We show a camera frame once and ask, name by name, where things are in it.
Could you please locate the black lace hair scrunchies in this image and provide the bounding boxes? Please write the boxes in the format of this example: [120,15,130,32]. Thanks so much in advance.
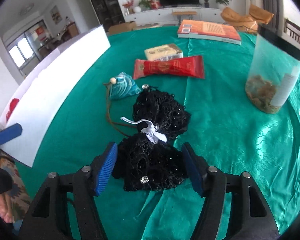
[112,85,191,191]

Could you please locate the teal sachet with cord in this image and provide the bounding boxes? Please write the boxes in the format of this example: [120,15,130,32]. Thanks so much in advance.
[103,72,142,137]

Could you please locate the gold tissue pack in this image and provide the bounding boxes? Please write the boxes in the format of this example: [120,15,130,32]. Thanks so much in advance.
[144,43,184,61]

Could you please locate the red tissue pack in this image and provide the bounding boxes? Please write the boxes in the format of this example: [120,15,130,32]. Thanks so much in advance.
[133,56,205,80]

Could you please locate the red yarn ball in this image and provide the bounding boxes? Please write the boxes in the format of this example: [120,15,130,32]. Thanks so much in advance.
[6,98,19,121]

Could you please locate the person's left hand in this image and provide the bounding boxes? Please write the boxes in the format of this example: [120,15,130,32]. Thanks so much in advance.
[0,193,13,224]

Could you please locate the white cardboard box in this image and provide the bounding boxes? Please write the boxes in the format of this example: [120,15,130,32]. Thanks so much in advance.
[0,26,110,167]

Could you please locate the green satin tablecloth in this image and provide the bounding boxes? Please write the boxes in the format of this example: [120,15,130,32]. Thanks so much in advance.
[17,27,300,239]

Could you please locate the dark dining table set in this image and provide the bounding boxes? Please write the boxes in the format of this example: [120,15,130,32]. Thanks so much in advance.
[38,22,79,57]

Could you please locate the brown cardboard box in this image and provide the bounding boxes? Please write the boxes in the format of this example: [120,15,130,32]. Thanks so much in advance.
[108,21,136,35]

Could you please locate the black display cabinet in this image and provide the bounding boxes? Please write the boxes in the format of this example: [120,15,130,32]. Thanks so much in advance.
[91,0,125,32]

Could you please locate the clear jar black lid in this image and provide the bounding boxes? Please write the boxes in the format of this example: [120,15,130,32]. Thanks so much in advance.
[245,23,300,114]

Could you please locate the red flower vase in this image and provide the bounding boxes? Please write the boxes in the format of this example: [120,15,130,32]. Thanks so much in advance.
[122,0,142,15]

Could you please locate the white tv cabinet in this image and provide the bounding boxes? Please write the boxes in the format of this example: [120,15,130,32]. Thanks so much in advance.
[124,7,224,25]

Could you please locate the small wooden bench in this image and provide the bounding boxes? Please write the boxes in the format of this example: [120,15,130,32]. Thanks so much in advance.
[172,11,197,25]

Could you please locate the wooden dining chair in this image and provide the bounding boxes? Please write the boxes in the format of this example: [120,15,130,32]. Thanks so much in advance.
[284,18,300,44]

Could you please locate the orange paperback book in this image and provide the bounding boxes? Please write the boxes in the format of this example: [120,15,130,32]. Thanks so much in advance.
[177,20,241,45]

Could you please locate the orange lounge chair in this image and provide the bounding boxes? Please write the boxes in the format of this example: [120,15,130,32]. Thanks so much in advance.
[221,4,274,33]

